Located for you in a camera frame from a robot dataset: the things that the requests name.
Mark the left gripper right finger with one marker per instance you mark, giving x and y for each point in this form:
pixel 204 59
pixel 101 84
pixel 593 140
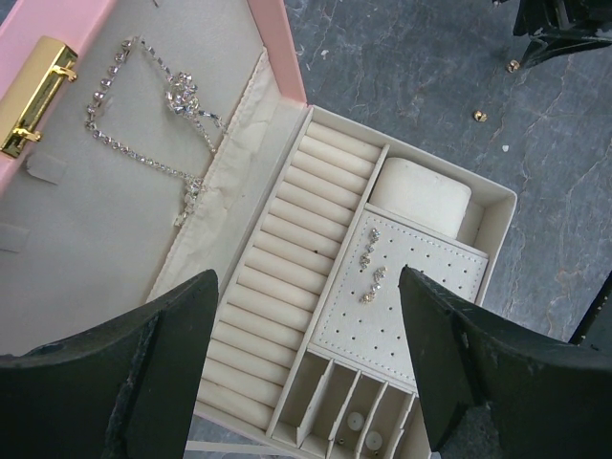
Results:
pixel 490 388

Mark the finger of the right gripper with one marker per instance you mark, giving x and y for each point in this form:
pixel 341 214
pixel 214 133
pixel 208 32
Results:
pixel 562 27

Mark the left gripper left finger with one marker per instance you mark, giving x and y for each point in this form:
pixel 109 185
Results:
pixel 123 389

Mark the pink jewelry box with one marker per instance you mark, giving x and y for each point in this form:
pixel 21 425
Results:
pixel 143 144

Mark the white earring backs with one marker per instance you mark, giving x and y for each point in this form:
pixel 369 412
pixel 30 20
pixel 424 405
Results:
pixel 370 439

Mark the rhinestone earring pair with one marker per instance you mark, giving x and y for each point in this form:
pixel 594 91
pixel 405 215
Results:
pixel 376 273

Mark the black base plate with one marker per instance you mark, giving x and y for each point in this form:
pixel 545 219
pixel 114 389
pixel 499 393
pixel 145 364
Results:
pixel 594 330

